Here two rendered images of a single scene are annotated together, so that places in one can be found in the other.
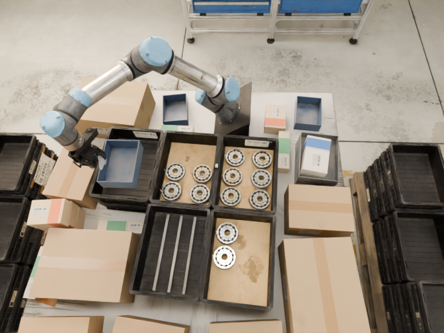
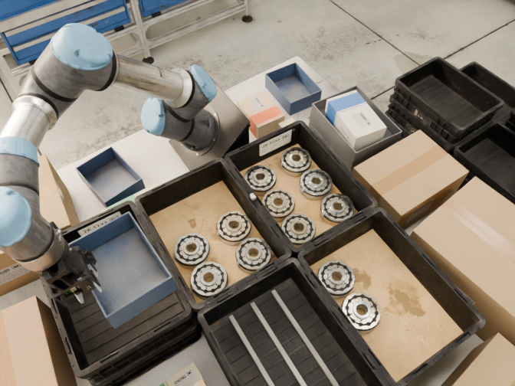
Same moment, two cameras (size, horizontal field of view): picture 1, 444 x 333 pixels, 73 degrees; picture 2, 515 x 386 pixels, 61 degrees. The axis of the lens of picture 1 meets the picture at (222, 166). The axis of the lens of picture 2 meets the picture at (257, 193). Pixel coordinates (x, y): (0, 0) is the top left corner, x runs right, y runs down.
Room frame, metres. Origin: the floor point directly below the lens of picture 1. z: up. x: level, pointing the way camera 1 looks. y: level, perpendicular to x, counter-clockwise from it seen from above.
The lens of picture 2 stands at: (0.10, 0.49, 1.99)
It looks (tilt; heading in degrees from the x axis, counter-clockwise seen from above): 56 degrees down; 317
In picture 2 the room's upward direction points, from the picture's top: 1 degrees counter-clockwise
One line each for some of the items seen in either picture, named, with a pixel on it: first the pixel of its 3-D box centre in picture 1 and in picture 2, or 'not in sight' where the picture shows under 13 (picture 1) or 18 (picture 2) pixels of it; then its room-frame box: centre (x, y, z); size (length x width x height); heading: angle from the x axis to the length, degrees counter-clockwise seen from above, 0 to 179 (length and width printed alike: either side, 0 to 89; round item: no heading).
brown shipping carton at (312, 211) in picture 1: (316, 211); (404, 183); (0.39, -0.45, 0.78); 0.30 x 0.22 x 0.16; 80
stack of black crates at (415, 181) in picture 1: (402, 186); (432, 124); (0.61, -1.17, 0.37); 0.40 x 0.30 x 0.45; 172
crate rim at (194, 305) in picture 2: (186, 167); (210, 227); (0.64, 0.18, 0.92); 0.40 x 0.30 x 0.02; 169
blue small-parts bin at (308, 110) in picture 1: (307, 113); (292, 88); (1.01, -0.55, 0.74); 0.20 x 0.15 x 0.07; 167
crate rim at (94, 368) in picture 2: (128, 162); (109, 279); (0.70, 0.47, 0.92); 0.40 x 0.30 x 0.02; 169
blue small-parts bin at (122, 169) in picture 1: (121, 163); (122, 267); (0.60, 0.44, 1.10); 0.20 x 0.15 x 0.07; 173
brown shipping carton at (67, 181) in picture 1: (80, 176); (18, 373); (0.71, 0.78, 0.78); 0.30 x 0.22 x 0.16; 165
